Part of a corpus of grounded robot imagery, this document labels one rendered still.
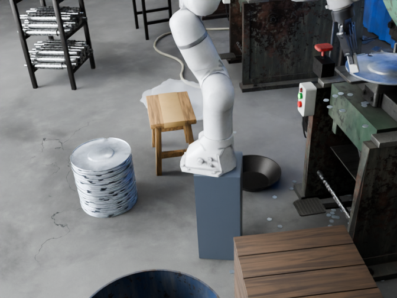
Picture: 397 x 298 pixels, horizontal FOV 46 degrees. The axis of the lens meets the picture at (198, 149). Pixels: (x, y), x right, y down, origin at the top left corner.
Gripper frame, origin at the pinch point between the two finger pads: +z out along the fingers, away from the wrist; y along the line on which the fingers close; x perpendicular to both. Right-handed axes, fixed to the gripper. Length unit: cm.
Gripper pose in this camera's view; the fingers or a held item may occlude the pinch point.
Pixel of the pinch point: (352, 62)
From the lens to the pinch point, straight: 179.5
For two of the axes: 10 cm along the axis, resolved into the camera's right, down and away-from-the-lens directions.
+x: 7.7, -0.2, -6.3
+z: 3.2, 8.8, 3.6
